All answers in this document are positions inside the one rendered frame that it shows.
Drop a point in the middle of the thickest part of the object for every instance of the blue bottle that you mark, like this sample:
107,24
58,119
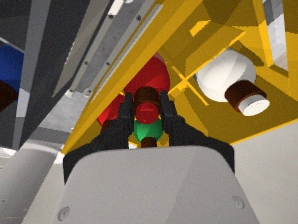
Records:
11,63

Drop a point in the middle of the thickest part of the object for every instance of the white bottle with dark brown cap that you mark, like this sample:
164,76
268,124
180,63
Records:
230,77

